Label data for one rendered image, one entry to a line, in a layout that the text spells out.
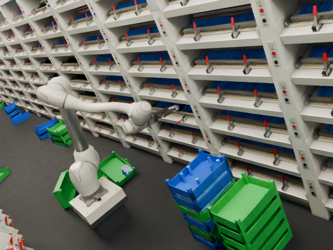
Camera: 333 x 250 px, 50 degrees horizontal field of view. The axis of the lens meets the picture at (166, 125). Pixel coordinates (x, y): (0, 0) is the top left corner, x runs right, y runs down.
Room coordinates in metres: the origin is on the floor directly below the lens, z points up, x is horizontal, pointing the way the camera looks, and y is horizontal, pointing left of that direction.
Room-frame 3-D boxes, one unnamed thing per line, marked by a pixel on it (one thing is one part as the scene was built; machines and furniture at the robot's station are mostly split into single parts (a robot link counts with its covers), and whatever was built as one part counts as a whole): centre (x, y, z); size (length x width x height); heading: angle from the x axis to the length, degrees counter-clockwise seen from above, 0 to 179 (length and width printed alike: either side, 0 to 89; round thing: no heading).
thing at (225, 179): (1.68, -0.04, 0.36); 0.30 x 0.20 x 0.08; 120
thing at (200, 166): (1.68, -0.04, 0.44); 0.30 x 0.20 x 0.08; 120
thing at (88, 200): (2.21, 0.67, 0.30); 0.22 x 0.18 x 0.06; 24
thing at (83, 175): (2.24, 0.68, 0.44); 0.18 x 0.16 x 0.22; 171
